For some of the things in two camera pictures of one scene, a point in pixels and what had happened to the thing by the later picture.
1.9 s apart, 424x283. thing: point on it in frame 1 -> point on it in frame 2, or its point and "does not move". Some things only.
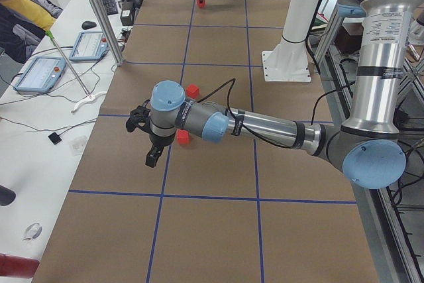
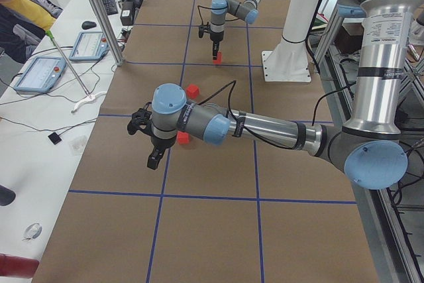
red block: [201, 3] -> [218, 61]
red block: [192, 91] does not move
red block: [183, 136] does not move
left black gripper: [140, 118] does not move
